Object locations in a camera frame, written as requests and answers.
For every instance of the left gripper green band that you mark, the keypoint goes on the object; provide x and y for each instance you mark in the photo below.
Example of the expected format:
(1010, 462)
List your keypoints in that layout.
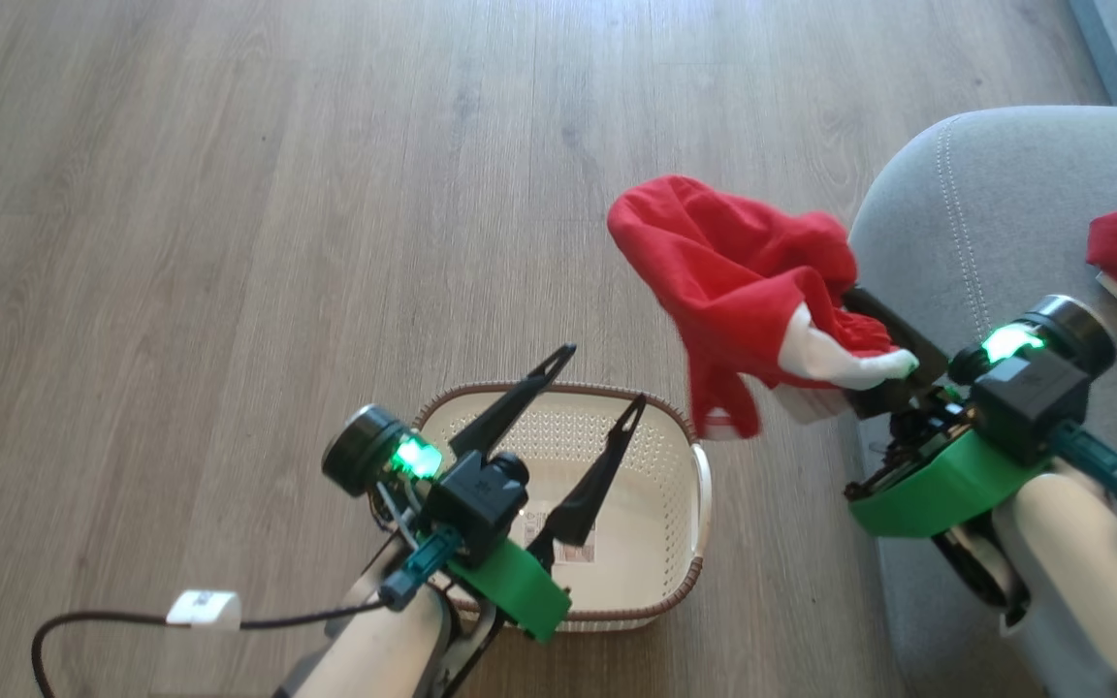
(520, 586)

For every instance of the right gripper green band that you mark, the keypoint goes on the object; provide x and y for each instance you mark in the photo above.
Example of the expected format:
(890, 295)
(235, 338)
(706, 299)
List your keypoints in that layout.
(946, 485)

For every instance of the red garment with white trim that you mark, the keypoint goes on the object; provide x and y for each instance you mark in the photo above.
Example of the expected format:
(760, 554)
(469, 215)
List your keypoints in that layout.
(733, 262)

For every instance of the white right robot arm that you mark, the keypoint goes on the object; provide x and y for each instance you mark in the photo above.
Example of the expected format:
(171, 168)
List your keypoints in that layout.
(1082, 562)

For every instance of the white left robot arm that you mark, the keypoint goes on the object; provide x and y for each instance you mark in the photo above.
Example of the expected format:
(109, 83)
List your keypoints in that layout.
(384, 650)

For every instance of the white perforated laundry basket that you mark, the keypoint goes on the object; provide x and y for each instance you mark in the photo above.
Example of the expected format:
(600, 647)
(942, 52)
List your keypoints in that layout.
(655, 523)

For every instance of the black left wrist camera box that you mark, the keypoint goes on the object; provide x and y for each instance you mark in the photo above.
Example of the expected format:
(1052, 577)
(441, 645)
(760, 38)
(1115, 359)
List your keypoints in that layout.
(471, 504)

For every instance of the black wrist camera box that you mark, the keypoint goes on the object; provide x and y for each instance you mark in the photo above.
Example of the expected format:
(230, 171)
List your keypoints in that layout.
(1024, 397)
(471, 504)

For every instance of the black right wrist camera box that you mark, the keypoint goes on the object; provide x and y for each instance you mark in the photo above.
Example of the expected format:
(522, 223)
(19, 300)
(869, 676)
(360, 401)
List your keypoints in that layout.
(1024, 397)

